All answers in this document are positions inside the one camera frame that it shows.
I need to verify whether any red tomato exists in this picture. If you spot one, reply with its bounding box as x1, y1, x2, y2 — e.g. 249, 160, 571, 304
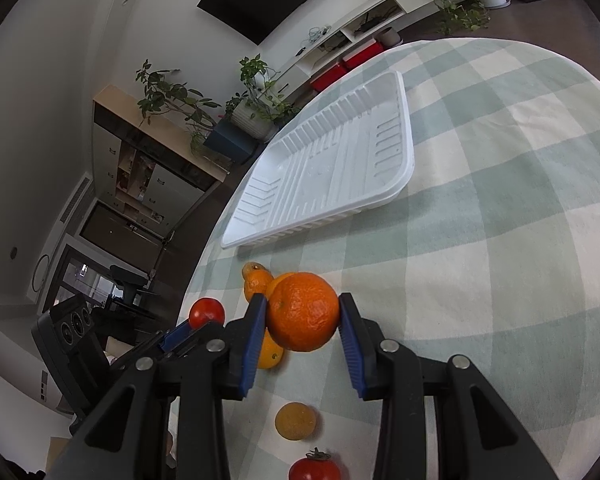
288, 448, 342, 480
188, 297, 225, 330

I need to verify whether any smooth orange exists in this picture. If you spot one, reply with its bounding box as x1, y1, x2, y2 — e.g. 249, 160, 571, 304
258, 330, 285, 370
264, 272, 294, 300

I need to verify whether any small orange mandarin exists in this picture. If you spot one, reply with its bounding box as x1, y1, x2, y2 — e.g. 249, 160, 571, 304
244, 269, 274, 302

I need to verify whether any large rough orange mandarin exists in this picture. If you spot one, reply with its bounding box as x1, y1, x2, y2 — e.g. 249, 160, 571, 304
265, 272, 340, 352

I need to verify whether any yellow-brown round fruit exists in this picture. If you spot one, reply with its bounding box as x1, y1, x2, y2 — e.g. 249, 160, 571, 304
274, 402, 317, 441

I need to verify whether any small yellow-brown fruit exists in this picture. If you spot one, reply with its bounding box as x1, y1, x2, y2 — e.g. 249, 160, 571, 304
242, 261, 268, 280

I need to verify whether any wood and white cabinet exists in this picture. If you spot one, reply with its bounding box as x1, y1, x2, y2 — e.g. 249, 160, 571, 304
92, 84, 232, 238

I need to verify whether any green white checked tablecloth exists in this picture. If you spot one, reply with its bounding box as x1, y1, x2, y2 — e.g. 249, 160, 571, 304
182, 38, 600, 479

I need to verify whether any plant in white ribbed pot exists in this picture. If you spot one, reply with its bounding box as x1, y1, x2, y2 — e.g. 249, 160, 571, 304
224, 91, 299, 142

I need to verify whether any tall plant blue pot left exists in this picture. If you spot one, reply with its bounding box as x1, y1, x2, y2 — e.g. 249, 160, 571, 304
135, 60, 258, 167

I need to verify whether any white plastic tray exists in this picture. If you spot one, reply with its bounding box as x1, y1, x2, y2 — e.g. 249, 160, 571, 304
221, 70, 415, 248

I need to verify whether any trailing plant on console left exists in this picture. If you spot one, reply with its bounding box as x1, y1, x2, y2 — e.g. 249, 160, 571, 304
239, 54, 277, 113

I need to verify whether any white tv console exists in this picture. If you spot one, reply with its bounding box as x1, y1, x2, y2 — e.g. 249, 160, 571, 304
261, 0, 437, 100

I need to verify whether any red storage box left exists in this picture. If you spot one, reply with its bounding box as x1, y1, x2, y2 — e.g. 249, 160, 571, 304
309, 61, 348, 92

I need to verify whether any red storage box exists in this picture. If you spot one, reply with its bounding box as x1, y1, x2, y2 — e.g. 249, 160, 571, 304
309, 61, 348, 92
341, 38, 385, 70

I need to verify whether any red storage box right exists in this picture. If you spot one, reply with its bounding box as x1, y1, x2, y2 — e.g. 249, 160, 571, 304
341, 38, 385, 70

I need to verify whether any small grey pot on floor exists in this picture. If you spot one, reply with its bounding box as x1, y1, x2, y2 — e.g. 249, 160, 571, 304
376, 27, 403, 50

